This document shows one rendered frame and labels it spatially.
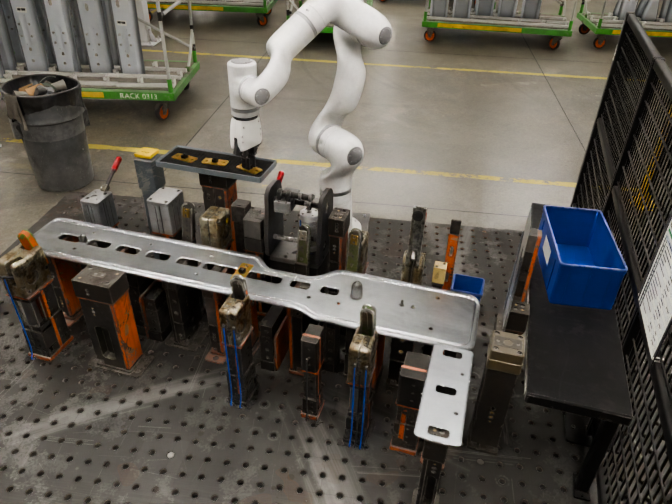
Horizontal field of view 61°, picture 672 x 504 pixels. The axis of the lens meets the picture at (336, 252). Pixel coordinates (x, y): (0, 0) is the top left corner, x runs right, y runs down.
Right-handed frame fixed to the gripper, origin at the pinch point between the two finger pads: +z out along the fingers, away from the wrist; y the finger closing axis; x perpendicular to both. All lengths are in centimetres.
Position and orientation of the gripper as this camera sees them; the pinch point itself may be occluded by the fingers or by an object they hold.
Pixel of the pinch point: (248, 161)
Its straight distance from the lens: 185.9
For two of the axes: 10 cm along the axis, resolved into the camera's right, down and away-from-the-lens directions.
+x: 8.2, 3.4, -4.6
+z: -0.2, 8.2, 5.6
